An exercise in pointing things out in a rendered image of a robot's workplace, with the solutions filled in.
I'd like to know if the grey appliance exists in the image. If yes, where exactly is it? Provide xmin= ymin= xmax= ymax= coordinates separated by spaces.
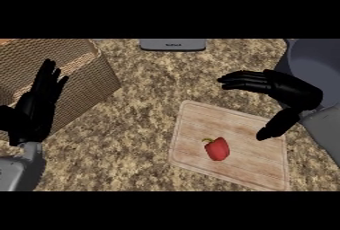
xmin=138 ymin=38 xmax=209 ymax=52

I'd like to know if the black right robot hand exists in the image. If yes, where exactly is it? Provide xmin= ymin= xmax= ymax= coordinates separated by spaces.
xmin=216 ymin=69 xmax=324 ymax=142

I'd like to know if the red bell pepper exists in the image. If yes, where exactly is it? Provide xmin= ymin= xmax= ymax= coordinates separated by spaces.
xmin=203 ymin=137 xmax=231 ymax=162

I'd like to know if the brown wicker basket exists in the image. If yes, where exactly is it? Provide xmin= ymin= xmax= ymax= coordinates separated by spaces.
xmin=0 ymin=38 xmax=125 ymax=142

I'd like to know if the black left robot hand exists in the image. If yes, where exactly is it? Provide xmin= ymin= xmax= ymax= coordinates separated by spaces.
xmin=0 ymin=58 xmax=71 ymax=147

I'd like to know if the pale wooden cutting board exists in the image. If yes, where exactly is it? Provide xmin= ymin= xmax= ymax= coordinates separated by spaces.
xmin=167 ymin=100 xmax=292 ymax=192

